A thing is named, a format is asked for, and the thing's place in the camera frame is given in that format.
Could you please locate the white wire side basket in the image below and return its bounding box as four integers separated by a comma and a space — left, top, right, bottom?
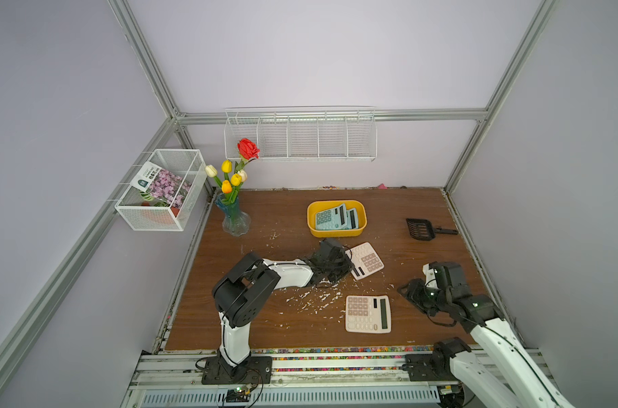
115, 149, 206, 232

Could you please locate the purple flower pot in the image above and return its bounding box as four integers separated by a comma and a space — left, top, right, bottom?
140, 169, 192, 217

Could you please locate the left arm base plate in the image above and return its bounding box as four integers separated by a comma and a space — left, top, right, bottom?
201, 355, 273, 385

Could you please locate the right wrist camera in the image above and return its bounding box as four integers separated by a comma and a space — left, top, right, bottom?
422, 263, 438, 289

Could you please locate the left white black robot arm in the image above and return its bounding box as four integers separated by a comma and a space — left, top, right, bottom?
212, 238, 354, 372

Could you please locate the pink calculator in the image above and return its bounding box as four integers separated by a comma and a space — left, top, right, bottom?
346, 242, 385, 281
345, 295, 392, 334

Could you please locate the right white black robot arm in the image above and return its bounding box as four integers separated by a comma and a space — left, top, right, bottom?
398, 262, 571, 407

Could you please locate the teal calculator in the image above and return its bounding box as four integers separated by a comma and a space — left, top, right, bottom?
346, 208, 359, 230
315, 204, 347, 231

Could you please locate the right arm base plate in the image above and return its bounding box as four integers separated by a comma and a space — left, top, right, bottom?
402, 352, 457, 382

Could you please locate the black plastic scoop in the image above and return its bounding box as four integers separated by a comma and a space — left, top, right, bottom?
406, 219, 459, 241

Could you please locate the white wire wall shelf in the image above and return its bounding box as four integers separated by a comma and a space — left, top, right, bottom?
223, 105, 378, 162

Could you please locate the small circuit board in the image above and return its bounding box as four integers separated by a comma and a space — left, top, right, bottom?
223, 388, 251, 404

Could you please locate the glass vase with flowers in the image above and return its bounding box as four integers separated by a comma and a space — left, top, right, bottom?
205, 138, 260, 236

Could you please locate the yellow plastic storage box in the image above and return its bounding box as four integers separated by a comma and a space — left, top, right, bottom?
307, 200, 368, 238

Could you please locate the white paper label card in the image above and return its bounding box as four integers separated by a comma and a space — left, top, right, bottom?
130, 161, 163, 192

